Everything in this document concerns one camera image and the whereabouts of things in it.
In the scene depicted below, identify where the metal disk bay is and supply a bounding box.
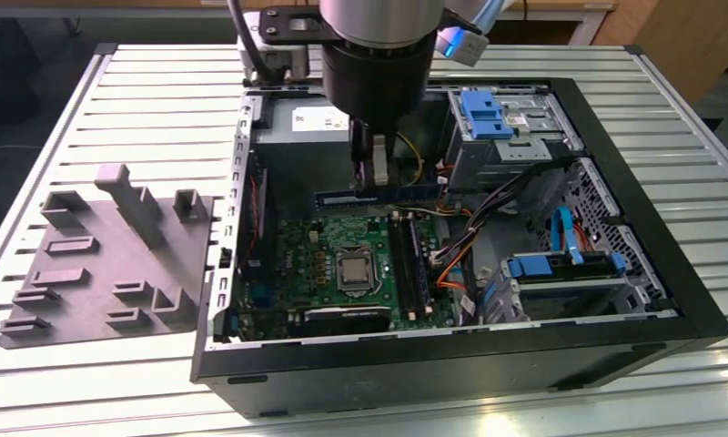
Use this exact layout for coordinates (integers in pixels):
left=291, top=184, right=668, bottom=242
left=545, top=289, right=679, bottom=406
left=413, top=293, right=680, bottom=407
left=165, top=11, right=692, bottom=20
left=500, top=254, right=675, bottom=322

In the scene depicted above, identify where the grey parts rack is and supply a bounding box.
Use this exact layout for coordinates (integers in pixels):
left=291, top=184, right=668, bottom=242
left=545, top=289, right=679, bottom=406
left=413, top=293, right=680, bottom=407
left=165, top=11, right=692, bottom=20
left=0, top=163, right=217, bottom=351

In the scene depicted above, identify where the green motherboard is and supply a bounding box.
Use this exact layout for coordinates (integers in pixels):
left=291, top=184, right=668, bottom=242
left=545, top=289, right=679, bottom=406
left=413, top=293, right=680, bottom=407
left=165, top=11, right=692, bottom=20
left=241, top=213, right=463, bottom=340

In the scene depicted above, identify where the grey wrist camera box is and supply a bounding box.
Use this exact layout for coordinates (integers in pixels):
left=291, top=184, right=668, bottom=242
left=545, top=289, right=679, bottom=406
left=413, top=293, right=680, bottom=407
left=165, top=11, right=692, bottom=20
left=236, top=6, right=336, bottom=88
left=435, top=25, right=491, bottom=67

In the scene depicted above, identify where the blue drive latch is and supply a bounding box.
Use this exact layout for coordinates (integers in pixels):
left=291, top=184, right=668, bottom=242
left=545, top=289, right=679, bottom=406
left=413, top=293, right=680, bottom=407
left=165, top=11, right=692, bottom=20
left=460, top=90, right=516, bottom=141

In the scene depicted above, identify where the CPU socket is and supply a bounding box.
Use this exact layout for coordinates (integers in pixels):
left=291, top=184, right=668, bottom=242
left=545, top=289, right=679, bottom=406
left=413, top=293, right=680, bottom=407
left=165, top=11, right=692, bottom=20
left=332, top=245, right=383, bottom=300

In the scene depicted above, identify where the black graphics card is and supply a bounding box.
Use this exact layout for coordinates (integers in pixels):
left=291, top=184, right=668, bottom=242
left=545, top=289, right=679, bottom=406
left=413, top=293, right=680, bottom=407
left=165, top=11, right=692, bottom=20
left=288, top=304, right=396, bottom=338

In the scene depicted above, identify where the wooden cabinet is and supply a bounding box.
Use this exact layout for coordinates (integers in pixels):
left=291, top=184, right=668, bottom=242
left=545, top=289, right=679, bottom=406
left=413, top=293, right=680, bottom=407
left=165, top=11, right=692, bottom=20
left=591, top=0, right=728, bottom=108

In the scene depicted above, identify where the orange wire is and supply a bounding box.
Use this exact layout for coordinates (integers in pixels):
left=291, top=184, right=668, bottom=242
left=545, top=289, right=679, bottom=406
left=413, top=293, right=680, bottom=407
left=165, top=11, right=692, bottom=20
left=433, top=245, right=480, bottom=291

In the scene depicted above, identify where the black wire bundle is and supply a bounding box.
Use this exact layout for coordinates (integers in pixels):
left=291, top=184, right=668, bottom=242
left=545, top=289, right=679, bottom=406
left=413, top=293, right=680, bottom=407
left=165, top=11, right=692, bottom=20
left=464, top=158, right=571, bottom=231

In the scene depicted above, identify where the thick camera cable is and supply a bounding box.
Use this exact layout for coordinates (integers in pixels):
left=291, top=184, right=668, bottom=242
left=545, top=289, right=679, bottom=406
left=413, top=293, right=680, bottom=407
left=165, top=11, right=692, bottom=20
left=225, top=0, right=281, bottom=88

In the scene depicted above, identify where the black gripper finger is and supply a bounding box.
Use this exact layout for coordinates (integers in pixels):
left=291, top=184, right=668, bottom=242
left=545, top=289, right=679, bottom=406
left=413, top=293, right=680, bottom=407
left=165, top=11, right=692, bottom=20
left=348, top=117, right=375, bottom=198
left=369, top=132, right=401, bottom=198

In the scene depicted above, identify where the black PC case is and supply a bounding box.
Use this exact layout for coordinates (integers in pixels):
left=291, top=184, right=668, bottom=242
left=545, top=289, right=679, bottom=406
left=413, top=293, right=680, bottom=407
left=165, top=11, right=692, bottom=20
left=188, top=76, right=728, bottom=420

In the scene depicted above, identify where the grey power supply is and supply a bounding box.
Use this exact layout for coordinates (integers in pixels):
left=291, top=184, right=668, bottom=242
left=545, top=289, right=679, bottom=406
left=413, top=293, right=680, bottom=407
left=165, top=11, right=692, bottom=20
left=251, top=97, right=377, bottom=219

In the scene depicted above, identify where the silver CPU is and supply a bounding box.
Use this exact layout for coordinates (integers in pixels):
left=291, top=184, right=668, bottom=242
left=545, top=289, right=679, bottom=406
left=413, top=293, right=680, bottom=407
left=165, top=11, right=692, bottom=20
left=337, top=259, right=375, bottom=283

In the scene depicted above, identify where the installed RAM stick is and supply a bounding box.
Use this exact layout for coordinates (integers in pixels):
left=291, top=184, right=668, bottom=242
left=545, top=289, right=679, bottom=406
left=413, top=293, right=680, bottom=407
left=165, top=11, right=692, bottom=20
left=407, top=218, right=433, bottom=315

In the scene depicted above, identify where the RAM stick with black chips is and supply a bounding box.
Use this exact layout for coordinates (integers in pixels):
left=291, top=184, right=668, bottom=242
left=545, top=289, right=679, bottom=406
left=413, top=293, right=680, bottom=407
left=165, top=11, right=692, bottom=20
left=313, top=180, right=445, bottom=211

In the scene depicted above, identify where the metal optical drive cage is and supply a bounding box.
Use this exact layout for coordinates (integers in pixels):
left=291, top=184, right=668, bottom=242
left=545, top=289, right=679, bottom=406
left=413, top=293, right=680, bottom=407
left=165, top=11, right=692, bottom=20
left=445, top=88, right=584, bottom=192

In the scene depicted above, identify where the hard disk in blue carrier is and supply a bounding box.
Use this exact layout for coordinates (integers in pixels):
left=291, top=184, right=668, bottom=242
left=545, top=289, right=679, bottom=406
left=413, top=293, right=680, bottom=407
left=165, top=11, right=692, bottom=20
left=500, top=251, right=631, bottom=287

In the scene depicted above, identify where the wooden top white desk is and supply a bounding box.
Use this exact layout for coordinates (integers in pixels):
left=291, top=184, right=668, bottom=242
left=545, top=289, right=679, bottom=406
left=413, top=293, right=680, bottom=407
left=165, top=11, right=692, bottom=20
left=168, top=0, right=620, bottom=46

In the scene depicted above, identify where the yellow power wire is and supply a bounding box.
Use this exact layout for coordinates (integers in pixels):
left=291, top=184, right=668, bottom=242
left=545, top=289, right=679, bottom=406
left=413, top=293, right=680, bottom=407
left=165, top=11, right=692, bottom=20
left=397, top=130, right=425, bottom=186

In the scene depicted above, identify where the blue flat data wire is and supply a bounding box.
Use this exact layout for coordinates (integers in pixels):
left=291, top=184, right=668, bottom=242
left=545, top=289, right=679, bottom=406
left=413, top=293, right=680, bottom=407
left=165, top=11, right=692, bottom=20
left=548, top=207, right=587, bottom=266

